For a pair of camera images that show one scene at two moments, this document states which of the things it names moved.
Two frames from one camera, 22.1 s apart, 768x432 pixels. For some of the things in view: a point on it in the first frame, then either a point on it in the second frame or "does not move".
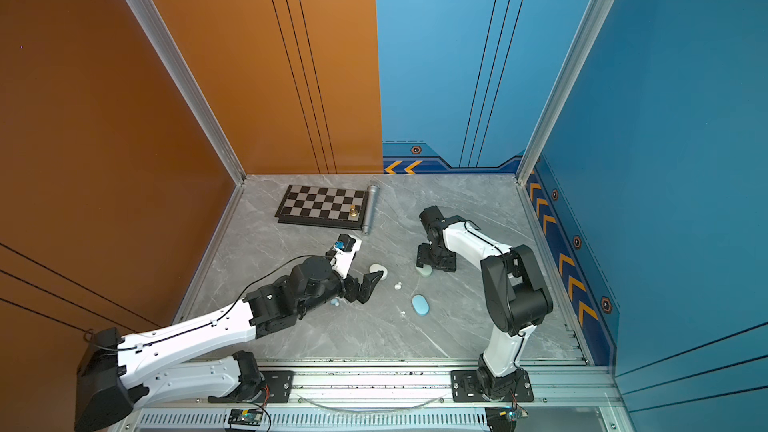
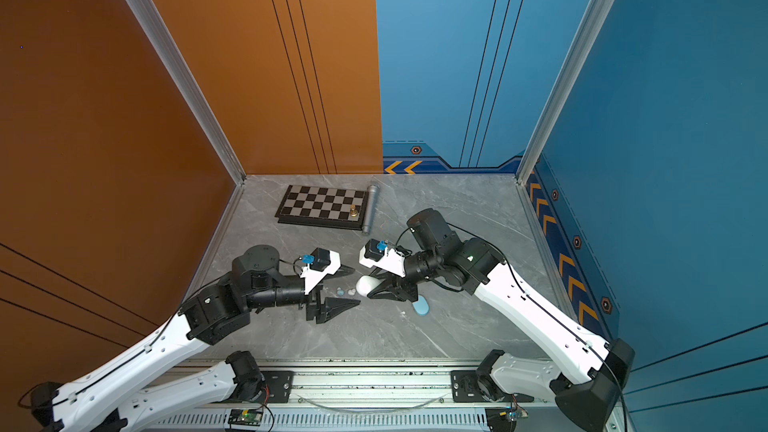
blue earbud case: (420, 304) does not move
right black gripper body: (437, 259) -> (407, 285)
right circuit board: (503, 419) does not move
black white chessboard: (324, 207) does not move
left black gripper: (353, 293) -> (327, 310)
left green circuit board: (245, 417) does not move
